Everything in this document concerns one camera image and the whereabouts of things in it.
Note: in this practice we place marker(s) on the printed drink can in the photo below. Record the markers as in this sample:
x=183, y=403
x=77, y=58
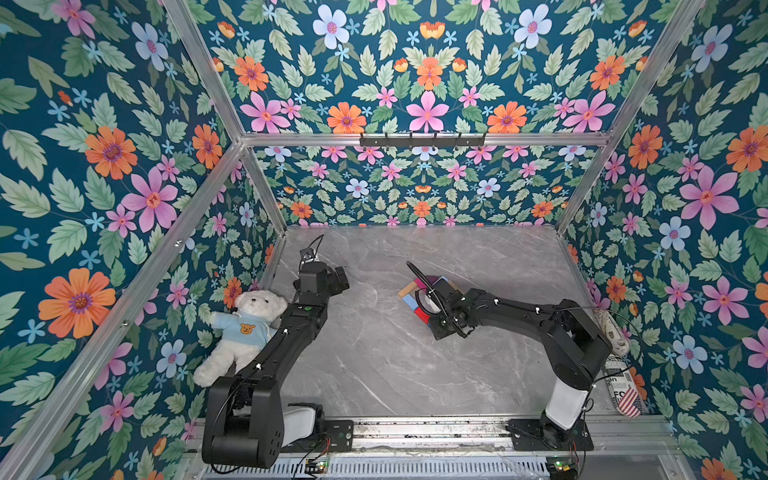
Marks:
x=622, y=388

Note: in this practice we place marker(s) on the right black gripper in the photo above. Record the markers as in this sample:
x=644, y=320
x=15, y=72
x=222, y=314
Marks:
x=447, y=309

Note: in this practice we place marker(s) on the white teddy bear blue shirt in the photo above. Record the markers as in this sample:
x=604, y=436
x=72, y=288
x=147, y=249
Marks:
x=244, y=333

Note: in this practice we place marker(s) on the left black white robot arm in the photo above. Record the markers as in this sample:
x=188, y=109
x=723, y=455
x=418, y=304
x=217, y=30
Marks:
x=246, y=424

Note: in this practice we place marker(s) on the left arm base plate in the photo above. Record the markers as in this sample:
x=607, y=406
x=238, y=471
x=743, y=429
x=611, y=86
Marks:
x=333, y=436

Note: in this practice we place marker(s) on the light blue block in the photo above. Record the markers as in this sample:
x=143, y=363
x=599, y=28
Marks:
x=438, y=280
x=410, y=301

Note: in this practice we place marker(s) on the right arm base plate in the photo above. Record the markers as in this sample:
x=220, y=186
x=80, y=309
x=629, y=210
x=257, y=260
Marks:
x=528, y=435

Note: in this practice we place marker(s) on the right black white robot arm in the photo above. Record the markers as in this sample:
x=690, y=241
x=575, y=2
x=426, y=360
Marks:
x=575, y=346

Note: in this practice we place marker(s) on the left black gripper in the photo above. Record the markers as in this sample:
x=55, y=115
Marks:
x=330, y=279

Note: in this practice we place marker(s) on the black hook rail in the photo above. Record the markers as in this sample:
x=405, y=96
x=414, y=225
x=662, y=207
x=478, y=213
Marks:
x=409, y=140

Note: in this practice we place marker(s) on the red rectangular block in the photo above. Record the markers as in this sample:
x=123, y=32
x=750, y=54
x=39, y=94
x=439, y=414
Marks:
x=422, y=315

